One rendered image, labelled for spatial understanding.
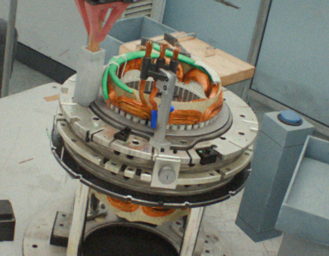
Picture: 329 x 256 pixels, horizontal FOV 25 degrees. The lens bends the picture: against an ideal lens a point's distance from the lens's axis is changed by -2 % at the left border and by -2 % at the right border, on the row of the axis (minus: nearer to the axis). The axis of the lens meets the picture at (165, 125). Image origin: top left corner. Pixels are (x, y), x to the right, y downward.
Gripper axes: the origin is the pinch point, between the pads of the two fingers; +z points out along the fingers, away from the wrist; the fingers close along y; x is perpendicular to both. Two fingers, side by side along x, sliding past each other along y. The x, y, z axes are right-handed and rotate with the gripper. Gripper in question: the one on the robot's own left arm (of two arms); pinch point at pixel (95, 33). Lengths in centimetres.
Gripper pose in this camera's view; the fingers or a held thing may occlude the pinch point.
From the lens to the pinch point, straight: 111.1
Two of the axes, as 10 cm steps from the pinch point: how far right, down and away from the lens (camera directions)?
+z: -1.5, 8.3, 5.4
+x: 8.1, -2.2, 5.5
